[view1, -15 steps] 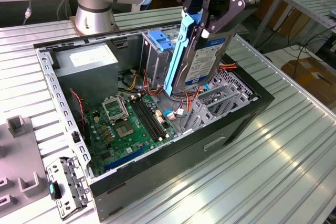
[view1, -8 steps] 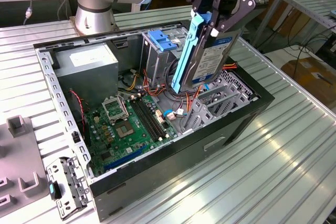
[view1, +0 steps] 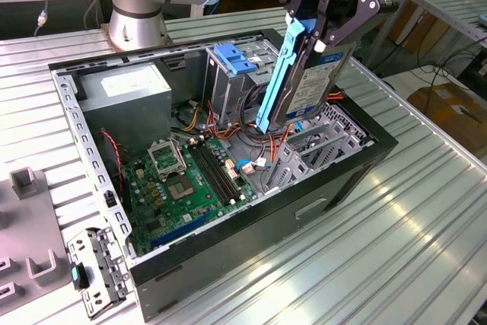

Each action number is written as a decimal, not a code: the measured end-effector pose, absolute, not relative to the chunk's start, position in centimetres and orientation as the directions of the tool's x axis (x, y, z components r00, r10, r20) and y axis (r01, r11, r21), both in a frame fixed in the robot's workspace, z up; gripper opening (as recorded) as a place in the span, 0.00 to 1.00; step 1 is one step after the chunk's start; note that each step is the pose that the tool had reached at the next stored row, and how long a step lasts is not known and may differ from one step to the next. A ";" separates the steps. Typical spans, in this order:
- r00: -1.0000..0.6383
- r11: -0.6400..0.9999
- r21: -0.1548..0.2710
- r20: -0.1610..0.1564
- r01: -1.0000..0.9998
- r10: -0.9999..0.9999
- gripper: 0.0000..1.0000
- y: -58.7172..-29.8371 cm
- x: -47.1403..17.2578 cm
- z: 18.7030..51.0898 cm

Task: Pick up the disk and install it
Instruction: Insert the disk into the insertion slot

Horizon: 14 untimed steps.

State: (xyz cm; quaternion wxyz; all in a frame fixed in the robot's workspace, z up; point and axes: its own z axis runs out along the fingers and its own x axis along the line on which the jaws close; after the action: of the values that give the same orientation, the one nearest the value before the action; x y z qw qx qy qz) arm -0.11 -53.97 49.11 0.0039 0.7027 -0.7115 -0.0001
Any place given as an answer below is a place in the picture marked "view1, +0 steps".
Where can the hard disk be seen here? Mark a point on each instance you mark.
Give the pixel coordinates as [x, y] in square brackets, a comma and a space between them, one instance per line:
[308, 89]

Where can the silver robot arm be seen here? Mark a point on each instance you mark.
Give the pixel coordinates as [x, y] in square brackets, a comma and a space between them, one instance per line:
[129, 24]

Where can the metal disk bay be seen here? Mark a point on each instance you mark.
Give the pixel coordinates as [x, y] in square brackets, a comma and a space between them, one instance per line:
[323, 146]

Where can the metal slat side table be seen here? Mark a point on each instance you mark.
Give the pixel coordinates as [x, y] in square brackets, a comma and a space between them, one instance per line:
[437, 1]

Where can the blue plastic drive latch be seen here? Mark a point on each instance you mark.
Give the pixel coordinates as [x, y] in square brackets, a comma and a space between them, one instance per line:
[236, 60]

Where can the metal optical drive cage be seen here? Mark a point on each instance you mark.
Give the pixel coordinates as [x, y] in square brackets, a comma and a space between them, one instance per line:
[224, 93]

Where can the brown cardboard box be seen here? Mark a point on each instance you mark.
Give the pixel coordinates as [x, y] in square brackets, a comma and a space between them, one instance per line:
[445, 108]

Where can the black RAM slot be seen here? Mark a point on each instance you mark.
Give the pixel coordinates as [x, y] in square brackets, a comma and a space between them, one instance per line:
[221, 173]
[209, 174]

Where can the grey power supply unit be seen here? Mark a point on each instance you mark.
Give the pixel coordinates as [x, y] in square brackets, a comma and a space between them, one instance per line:
[125, 112]

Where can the CPU socket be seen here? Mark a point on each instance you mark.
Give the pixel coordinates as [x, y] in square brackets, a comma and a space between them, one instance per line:
[179, 188]

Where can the green motherboard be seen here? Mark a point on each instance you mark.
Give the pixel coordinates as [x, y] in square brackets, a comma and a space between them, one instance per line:
[152, 203]

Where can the black open PC case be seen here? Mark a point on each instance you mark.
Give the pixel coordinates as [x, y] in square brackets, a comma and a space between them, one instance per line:
[247, 241]

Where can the blue expansion slot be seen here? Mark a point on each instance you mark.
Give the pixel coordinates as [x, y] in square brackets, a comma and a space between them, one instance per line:
[179, 231]

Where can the grey parts rack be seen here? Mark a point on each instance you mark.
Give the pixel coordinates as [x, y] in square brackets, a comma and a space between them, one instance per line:
[30, 222]

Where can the metal card retention bracket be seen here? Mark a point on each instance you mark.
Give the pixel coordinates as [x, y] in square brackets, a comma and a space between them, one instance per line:
[110, 264]

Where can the blue black bracket latch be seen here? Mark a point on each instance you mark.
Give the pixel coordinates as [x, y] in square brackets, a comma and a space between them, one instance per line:
[76, 275]

